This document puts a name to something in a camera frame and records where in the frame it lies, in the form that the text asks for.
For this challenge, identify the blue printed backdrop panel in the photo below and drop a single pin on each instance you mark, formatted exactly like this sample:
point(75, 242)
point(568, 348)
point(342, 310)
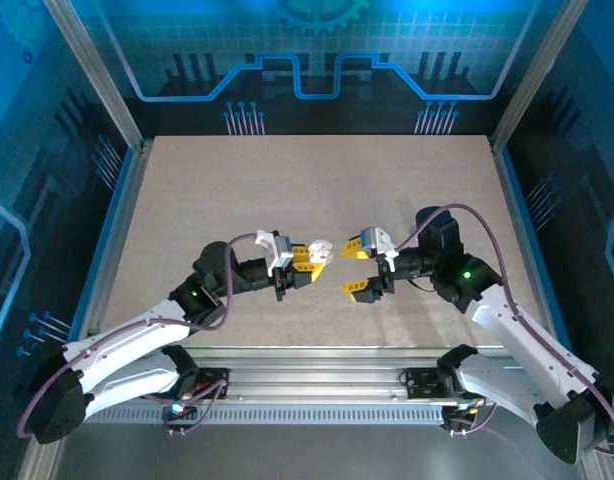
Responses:
point(17, 150)
point(597, 125)
point(312, 30)

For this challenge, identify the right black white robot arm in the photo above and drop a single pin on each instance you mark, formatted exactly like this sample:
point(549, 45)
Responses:
point(517, 330)

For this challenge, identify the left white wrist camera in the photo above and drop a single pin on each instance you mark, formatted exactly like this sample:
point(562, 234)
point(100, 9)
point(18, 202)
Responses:
point(282, 252)

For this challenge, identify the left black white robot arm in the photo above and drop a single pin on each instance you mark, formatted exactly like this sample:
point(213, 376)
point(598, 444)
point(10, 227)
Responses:
point(127, 345)

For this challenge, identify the aluminium mounting rail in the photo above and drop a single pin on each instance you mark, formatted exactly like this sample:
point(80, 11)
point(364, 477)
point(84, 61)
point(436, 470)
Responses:
point(312, 375)

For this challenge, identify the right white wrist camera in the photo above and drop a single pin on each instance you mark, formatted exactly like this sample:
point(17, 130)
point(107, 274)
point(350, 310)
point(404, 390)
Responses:
point(374, 240)

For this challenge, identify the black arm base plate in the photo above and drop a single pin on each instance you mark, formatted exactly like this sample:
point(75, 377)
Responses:
point(212, 375)
point(419, 385)

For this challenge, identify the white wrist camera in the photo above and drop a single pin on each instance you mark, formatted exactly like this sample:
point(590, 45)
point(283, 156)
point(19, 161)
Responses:
point(282, 252)
point(374, 240)

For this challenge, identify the white earbud charging case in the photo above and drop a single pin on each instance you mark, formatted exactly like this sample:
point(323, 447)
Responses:
point(321, 255)

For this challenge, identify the slotted metal strip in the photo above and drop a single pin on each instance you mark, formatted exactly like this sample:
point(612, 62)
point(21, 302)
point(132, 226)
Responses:
point(312, 415)

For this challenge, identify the aluminium side rail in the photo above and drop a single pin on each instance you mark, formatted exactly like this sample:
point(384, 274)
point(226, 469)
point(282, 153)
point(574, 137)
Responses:
point(112, 250)
point(529, 240)

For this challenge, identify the aluminium frame post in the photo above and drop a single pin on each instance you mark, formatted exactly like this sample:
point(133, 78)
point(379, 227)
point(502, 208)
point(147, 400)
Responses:
point(97, 75)
point(535, 75)

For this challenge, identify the small LED circuit board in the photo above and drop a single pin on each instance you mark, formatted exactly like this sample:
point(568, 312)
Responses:
point(179, 407)
point(459, 412)

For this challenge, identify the grey metal panel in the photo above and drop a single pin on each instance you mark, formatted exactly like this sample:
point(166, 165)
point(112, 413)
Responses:
point(312, 455)

